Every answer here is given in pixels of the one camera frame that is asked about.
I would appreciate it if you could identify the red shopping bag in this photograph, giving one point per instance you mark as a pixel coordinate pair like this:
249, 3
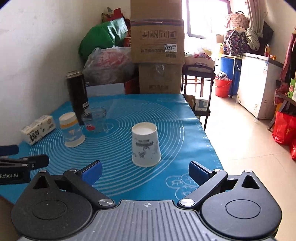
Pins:
283, 128

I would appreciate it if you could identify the large cardboard box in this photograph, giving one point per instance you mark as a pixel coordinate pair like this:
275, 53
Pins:
157, 30

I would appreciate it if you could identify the black thermos bottle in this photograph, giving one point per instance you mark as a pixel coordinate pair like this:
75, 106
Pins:
77, 97

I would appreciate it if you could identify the blue barrel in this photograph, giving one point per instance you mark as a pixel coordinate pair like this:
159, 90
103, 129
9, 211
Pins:
227, 66

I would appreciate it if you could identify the clear plastic bag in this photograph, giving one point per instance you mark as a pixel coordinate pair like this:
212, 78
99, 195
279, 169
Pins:
108, 64

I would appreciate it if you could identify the red box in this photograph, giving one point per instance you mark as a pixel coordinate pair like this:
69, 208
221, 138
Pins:
132, 86

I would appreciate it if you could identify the small white appliance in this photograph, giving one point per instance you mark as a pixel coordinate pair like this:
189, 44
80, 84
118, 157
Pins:
201, 104

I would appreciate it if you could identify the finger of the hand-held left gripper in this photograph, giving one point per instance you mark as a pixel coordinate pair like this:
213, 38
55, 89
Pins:
9, 150
34, 161

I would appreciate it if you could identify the red gift bag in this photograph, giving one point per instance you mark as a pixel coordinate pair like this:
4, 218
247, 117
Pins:
113, 15

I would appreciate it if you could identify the green box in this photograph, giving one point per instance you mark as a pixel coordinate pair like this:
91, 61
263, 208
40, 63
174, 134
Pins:
292, 89

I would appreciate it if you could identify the clear glass jar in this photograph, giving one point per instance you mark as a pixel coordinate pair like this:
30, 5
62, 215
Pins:
96, 120

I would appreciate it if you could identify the white chest freezer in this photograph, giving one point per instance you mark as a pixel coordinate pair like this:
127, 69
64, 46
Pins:
256, 85

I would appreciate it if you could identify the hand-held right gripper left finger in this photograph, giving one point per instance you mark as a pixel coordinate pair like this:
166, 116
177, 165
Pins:
93, 172

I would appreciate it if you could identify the wooden chair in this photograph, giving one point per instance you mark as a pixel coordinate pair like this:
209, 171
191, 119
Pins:
196, 81

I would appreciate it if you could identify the beige curtain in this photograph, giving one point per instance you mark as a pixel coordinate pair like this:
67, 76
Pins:
255, 14

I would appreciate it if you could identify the small cardboard box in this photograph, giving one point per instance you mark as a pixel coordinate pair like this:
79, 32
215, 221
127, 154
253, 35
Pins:
159, 78

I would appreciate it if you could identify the green bag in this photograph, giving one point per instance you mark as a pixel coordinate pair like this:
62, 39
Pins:
99, 39

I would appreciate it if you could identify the blue silicone mat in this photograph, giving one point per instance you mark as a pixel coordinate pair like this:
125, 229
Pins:
161, 111

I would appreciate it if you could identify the dark floral bag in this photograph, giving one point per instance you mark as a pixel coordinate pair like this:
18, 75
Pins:
235, 42

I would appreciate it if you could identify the pink patterned bag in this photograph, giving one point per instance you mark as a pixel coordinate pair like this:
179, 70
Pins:
237, 20

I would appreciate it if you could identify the white flat box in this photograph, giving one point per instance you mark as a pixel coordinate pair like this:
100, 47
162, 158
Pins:
105, 89

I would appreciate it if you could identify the white tissue pack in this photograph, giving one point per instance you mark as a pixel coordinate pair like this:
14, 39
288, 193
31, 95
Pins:
38, 129

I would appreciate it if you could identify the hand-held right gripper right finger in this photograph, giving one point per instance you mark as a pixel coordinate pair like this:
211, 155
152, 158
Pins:
196, 172

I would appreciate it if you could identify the orange drink bottle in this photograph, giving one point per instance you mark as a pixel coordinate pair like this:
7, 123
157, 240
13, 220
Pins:
267, 50

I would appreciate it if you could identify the red bucket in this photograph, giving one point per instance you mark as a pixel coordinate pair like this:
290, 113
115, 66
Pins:
222, 87

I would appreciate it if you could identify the grey print white paper cup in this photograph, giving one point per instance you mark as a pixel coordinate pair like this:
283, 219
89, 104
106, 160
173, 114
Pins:
145, 146

